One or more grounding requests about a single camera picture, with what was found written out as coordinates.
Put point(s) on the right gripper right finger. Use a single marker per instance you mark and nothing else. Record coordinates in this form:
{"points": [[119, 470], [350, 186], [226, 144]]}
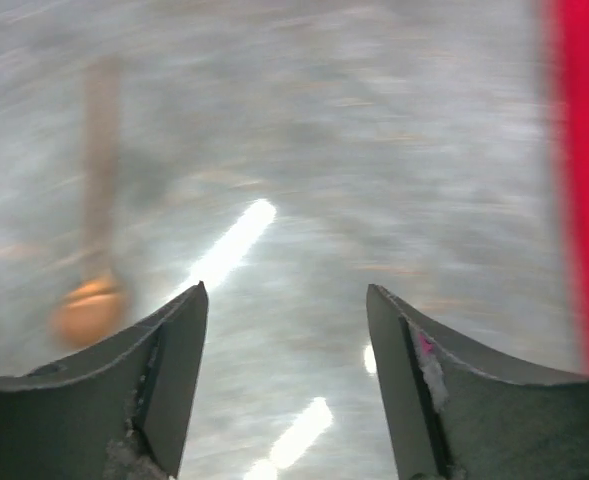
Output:
{"points": [[458, 409]]}

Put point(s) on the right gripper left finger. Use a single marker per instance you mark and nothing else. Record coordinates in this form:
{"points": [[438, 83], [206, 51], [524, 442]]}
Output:
{"points": [[119, 409]]}

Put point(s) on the wooden spoon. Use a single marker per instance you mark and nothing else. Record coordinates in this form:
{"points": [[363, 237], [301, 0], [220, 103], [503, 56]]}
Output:
{"points": [[94, 309]]}

